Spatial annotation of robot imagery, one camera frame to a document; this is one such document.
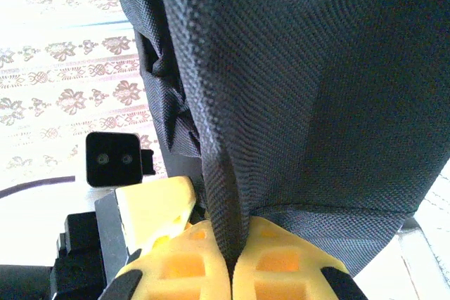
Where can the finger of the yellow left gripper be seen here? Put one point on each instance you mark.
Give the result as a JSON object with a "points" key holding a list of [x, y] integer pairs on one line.
{"points": [[154, 205]]}

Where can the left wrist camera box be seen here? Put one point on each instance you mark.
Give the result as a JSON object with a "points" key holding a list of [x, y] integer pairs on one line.
{"points": [[112, 159]]}

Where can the floral table cover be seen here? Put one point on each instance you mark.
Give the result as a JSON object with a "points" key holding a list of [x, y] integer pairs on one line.
{"points": [[432, 261]]}

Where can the black fabric backpack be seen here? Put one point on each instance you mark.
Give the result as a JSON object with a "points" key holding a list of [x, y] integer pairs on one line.
{"points": [[281, 68]]}

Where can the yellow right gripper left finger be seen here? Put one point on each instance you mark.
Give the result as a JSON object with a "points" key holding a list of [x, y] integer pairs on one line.
{"points": [[168, 272]]}

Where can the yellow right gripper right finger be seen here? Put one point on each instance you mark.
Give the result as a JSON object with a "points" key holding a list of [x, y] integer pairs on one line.
{"points": [[281, 272]]}

